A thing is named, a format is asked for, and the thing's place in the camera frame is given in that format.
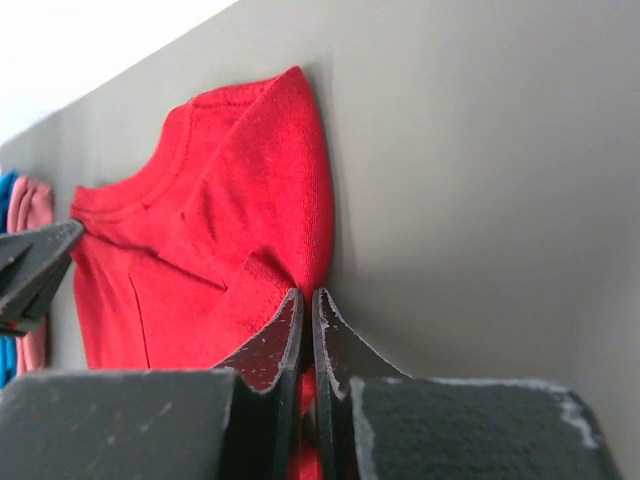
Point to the salmon pink folded t-shirt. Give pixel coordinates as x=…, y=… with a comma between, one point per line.
x=31, y=206

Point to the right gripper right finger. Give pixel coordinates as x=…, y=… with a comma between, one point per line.
x=375, y=422

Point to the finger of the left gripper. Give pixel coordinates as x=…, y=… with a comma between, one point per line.
x=33, y=264

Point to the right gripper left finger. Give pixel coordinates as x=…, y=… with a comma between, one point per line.
x=237, y=421

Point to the red t-shirt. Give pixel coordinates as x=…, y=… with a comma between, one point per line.
x=181, y=263

